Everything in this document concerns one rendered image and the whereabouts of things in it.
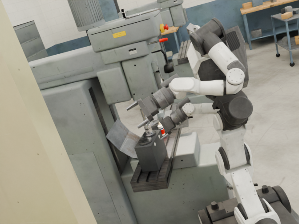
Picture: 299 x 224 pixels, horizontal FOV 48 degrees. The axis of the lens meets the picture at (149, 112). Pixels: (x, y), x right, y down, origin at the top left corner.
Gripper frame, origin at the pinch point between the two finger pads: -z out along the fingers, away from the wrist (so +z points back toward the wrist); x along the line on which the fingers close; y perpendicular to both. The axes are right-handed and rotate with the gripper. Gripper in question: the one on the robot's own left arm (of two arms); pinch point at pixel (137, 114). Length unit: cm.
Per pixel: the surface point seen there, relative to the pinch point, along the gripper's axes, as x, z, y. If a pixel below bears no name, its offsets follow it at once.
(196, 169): -22, 13, -103
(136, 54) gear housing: 56, 20, -49
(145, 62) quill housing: 50, 22, -55
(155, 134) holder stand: 6, 2, -66
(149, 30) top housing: 59, 34, -38
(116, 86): 51, -3, -64
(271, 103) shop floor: 31, 162, -333
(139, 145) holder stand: 4, -11, -59
